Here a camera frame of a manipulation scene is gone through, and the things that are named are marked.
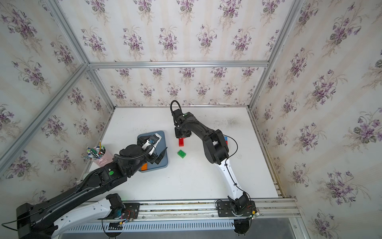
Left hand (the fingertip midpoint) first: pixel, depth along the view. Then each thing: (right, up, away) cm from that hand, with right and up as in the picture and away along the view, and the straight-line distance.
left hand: (160, 142), depth 72 cm
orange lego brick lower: (-4, -9, -11) cm, 14 cm away
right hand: (+10, 0, +28) cm, 30 cm away
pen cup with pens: (-38, -9, +12) cm, 41 cm away
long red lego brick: (+9, -4, +27) cm, 28 cm away
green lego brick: (+9, -11, +21) cm, 25 cm away
